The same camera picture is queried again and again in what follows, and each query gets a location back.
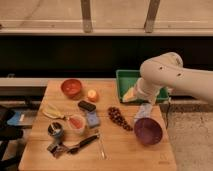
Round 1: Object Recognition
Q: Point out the clear cup with red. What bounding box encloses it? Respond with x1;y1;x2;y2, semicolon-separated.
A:
67;115;86;135

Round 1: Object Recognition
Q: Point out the purple bowl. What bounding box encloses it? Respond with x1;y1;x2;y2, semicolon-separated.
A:
134;117;163;145

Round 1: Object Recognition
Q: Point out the black rectangular block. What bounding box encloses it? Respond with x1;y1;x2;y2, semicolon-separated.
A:
78;100;96;112

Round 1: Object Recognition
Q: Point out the clear plastic cup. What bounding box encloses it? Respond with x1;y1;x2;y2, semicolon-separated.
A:
134;103;153;122

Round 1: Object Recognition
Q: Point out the black handled utensil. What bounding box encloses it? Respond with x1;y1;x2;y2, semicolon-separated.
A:
68;134;99;154

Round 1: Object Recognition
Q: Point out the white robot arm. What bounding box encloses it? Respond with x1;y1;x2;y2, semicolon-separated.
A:
133;52;213;104

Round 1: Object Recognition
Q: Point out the grey metal clip tool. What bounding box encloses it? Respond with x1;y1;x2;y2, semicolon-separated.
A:
47;141;68;158

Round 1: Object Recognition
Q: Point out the green plastic bin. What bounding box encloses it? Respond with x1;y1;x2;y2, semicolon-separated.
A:
116;70;169;103

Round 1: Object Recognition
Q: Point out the yellow banana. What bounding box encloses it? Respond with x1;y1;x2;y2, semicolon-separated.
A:
42;104;65;119

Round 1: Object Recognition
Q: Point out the metal cup blue band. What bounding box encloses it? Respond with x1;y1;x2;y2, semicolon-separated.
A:
48;122;63;138

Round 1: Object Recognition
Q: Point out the blue sponge block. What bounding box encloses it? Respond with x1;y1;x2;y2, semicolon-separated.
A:
86;111;100;128

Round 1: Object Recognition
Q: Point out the red bowl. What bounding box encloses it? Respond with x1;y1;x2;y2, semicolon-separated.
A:
61;79;82;99

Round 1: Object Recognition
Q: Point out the yellow item in bin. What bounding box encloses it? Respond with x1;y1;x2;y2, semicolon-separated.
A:
122;87;136;102

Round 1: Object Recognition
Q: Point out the dark red grape bunch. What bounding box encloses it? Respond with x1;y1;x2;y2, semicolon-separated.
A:
108;107;133;131

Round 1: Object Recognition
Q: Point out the blue object left of table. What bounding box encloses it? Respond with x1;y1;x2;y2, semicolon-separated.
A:
7;110;38;127

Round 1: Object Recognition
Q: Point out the orange apple fruit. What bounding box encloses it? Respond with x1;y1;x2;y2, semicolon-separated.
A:
87;89;99;102

